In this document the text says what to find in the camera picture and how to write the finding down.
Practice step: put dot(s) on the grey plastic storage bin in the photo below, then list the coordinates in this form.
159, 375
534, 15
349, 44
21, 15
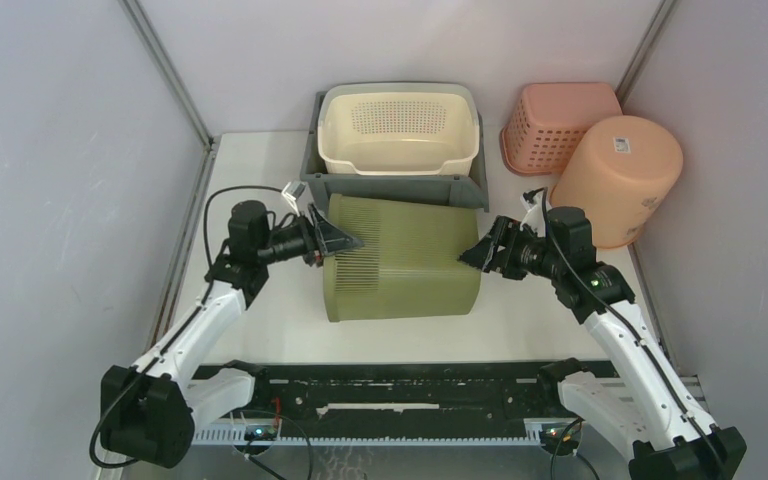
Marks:
463, 191

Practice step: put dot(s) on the orange plastic bucket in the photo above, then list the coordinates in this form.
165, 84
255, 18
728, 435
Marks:
619, 174

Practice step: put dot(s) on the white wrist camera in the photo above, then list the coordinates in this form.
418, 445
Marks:
292, 192
533, 219

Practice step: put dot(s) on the green perforated waste bin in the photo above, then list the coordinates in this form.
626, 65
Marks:
408, 264

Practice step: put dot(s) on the pink perforated plastic basket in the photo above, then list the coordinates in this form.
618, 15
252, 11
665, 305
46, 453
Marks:
549, 121

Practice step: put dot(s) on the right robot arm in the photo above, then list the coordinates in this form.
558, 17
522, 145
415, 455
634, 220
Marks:
664, 433

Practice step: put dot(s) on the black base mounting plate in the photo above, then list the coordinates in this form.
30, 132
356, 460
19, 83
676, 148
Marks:
440, 401

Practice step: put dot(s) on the cream perforated plastic basket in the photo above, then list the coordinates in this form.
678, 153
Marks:
398, 129

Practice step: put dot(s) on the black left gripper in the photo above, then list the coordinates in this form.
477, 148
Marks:
330, 240

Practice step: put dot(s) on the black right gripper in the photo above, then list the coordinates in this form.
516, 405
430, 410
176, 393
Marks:
483, 255

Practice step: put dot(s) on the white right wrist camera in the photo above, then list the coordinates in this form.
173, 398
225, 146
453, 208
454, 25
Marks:
533, 219

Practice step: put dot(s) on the left aluminium frame post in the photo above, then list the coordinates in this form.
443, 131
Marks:
140, 20

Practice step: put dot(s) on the aluminium front rail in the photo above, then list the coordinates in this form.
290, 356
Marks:
233, 428

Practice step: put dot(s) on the aluminium frame post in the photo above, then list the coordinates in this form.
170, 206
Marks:
140, 20
646, 46

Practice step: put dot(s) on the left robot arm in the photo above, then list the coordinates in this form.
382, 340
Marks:
151, 410

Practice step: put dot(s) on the right aluminium frame post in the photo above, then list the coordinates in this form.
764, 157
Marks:
646, 46

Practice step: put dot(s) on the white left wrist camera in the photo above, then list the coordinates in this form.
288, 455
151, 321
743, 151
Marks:
292, 192

